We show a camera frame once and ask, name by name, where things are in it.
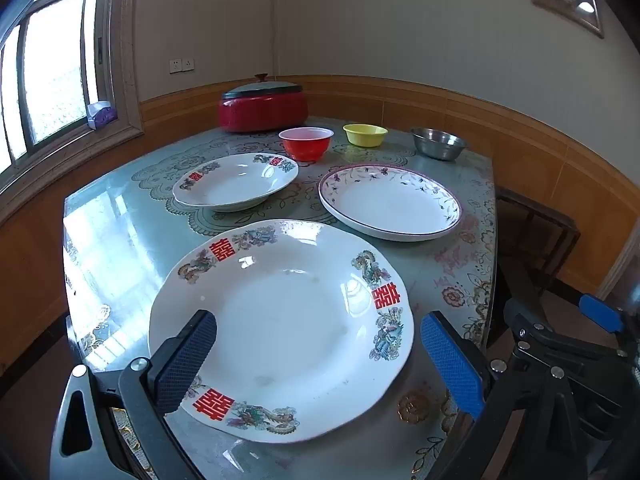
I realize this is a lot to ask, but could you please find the window with white frame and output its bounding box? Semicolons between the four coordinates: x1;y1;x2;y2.
0;0;146;201

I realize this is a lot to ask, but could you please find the dark wooden chair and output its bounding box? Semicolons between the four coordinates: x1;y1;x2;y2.
487;185;583;346

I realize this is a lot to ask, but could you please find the grey pot lid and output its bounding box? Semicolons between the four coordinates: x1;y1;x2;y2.
222;74;303;101

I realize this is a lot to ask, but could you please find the white plate with red characters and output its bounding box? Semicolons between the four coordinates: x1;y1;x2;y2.
172;153;300;212
148;219;416;444

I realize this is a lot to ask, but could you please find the red plastic bowl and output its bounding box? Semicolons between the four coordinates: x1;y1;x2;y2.
278;127;334;163

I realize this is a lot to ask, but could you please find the purple tissue box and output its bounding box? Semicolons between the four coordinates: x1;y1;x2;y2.
86;101;118;130

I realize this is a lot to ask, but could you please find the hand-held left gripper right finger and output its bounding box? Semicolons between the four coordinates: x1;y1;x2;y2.
420;310;601;480

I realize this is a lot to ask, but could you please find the stainless steel bowl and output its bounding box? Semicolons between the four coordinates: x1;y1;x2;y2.
411;127;468;162

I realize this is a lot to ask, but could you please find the yellow plastic bowl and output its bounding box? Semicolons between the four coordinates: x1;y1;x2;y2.
343;123;389;148

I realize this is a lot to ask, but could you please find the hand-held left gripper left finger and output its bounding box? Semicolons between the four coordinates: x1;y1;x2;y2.
49;309;219;480

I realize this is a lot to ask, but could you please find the red electric pot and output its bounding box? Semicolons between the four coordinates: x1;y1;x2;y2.
217;74;308;133

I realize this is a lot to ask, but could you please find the white plate with purple flowers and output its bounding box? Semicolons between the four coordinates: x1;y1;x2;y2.
318;164;463;242

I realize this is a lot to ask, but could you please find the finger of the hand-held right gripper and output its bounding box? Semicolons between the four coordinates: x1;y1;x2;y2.
579;294;640;348
502;299;640;378

